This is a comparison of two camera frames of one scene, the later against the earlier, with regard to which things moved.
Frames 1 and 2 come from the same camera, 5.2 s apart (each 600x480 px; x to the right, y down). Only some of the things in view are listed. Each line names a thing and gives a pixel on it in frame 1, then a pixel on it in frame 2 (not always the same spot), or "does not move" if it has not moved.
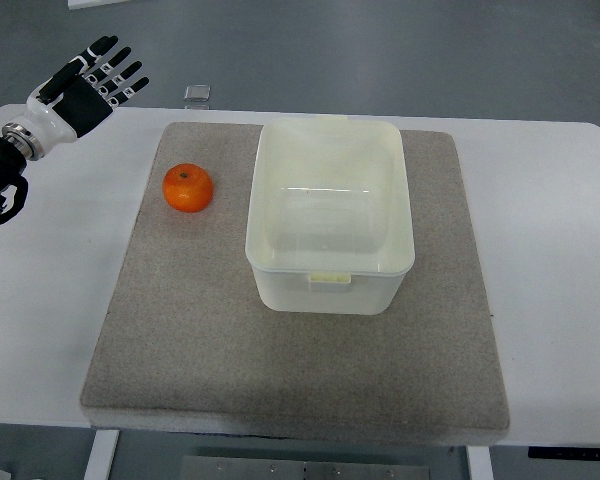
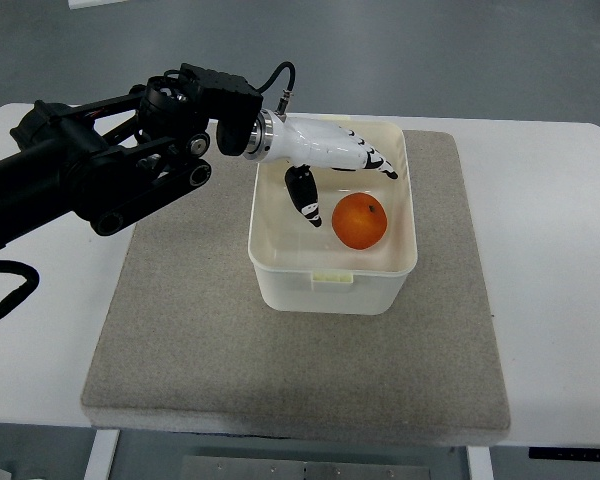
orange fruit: (187, 187) to (359, 220)
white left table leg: (102, 455) does not move
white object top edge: (81, 4) does not move
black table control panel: (574, 453) does not move
